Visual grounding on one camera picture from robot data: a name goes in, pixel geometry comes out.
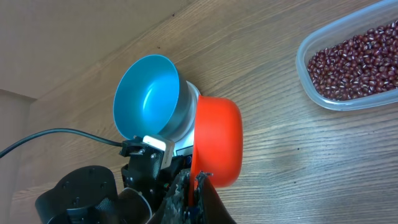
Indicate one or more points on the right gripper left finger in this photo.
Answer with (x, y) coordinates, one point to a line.
(174, 207)

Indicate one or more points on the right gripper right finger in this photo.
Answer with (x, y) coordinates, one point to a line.
(209, 209)

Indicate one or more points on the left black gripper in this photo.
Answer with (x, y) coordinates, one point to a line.
(144, 174)

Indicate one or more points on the orange measuring scoop blue handle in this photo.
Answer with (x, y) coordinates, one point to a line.
(218, 143)

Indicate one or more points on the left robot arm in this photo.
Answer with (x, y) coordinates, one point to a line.
(89, 194)

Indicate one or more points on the white kitchen scale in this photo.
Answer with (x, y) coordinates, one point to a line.
(184, 146)

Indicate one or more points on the blue bowl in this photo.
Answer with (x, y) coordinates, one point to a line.
(151, 98)

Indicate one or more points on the clear plastic container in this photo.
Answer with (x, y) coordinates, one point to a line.
(378, 14)

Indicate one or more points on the red beans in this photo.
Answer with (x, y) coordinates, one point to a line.
(363, 65)

